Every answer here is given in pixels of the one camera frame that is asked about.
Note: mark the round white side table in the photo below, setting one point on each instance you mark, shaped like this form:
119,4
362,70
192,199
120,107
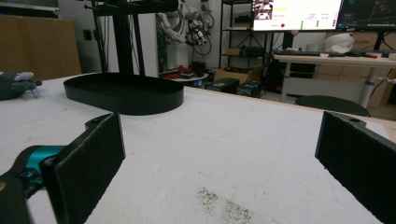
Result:
190,77

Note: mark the white cap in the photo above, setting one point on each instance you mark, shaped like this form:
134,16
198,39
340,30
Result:
338,43

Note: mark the black round stool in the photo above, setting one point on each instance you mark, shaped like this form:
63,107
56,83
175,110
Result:
331,105

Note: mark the open cardboard box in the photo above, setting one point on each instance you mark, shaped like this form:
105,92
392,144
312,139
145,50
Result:
238,74

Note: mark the white desk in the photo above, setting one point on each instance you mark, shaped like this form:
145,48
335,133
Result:
336,62

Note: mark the lit computer monitor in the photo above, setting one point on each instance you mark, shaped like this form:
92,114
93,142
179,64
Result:
295,14

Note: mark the dark computer monitor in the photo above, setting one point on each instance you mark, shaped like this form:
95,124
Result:
367,14

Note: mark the brown cardboard sheet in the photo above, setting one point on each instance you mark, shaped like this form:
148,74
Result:
39,46

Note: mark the black metal shelf rack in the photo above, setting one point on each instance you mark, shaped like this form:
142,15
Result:
241,34

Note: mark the grey plush toy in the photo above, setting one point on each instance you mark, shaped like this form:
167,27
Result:
15,84

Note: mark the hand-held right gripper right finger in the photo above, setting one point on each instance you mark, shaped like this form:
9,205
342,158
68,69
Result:
358,155

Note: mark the black keyboard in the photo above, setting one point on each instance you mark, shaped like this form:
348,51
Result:
299,53

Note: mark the black metal stand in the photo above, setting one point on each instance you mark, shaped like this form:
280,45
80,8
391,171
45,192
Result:
124,34

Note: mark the black oval tray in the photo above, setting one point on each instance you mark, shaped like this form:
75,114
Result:
124,93

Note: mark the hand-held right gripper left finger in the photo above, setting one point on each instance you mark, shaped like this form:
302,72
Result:
79,161

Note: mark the black equipment case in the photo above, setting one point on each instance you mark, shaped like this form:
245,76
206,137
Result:
222,85

